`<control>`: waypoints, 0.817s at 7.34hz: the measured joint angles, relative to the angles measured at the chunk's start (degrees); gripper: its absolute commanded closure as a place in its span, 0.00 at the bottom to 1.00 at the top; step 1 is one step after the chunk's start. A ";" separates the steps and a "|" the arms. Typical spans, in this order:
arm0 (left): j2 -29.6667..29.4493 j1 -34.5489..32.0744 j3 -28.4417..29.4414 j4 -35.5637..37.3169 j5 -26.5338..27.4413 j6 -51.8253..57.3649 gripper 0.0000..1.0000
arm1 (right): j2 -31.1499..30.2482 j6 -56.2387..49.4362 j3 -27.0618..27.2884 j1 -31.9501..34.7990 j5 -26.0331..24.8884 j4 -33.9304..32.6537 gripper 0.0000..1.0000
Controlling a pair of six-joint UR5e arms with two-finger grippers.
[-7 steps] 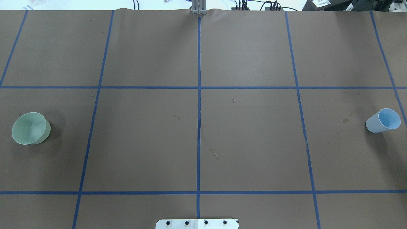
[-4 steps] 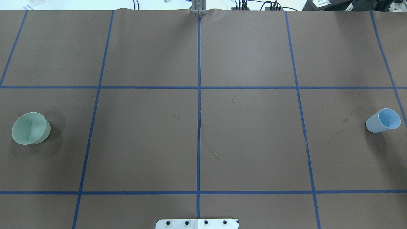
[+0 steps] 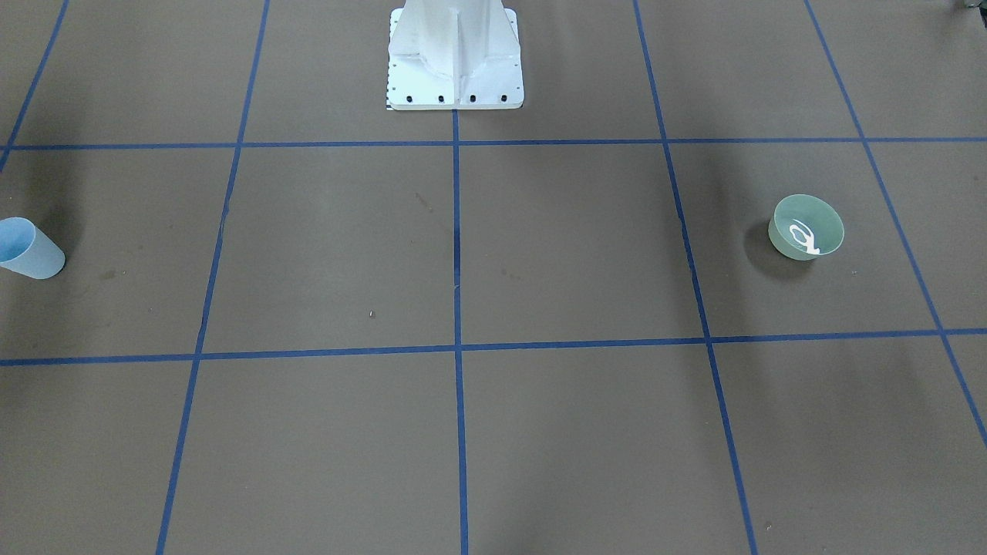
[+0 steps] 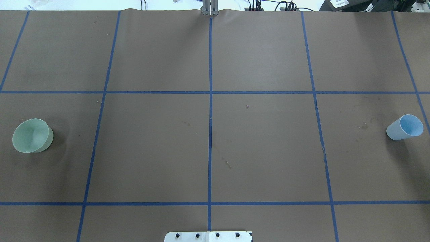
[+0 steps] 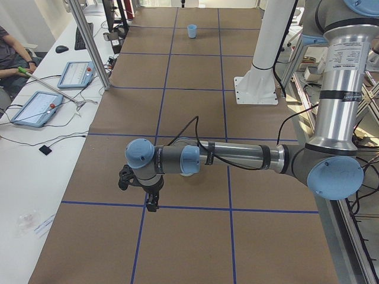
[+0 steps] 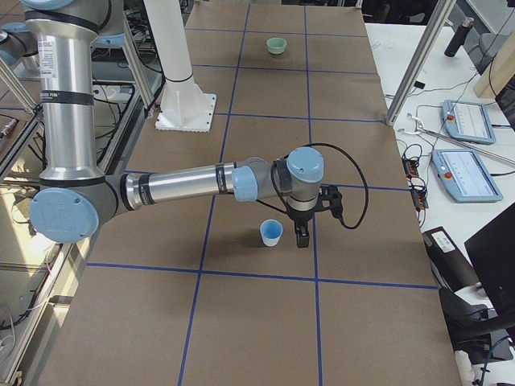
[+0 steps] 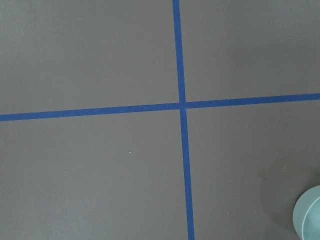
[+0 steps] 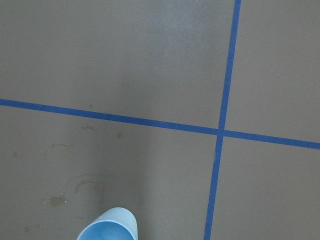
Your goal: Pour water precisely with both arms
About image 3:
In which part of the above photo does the mint green bowl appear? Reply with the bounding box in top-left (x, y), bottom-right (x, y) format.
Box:
top-left (767, 194), bottom-right (845, 262)

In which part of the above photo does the light blue plastic cup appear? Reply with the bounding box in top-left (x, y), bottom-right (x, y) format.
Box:
top-left (1, 217), bottom-right (66, 280)

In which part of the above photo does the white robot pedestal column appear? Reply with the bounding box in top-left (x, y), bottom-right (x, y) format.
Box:
top-left (386, 1), bottom-right (525, 110)

